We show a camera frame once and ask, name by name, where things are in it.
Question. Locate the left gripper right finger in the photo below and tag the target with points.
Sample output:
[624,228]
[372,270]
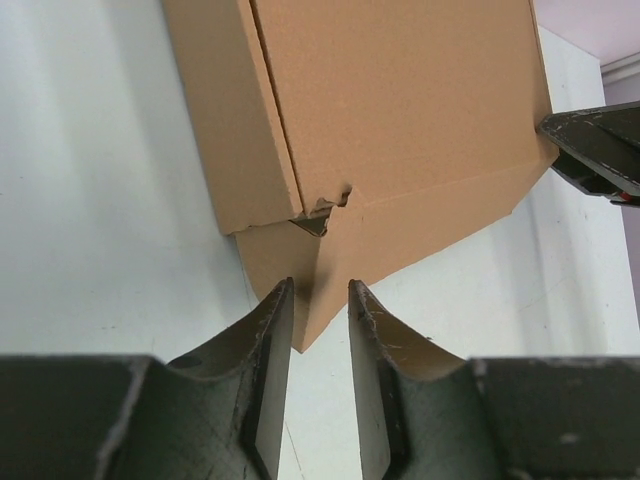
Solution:
[425,413]

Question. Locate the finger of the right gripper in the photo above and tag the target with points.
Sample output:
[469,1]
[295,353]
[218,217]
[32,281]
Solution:
[598,150]

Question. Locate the right aluminium frame post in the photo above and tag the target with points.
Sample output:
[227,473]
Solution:
[620,70]

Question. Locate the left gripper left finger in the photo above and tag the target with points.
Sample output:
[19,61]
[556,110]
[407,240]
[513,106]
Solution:
[215,412]

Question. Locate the brown cardboard box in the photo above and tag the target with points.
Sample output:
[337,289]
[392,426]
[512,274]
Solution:
[347,140]

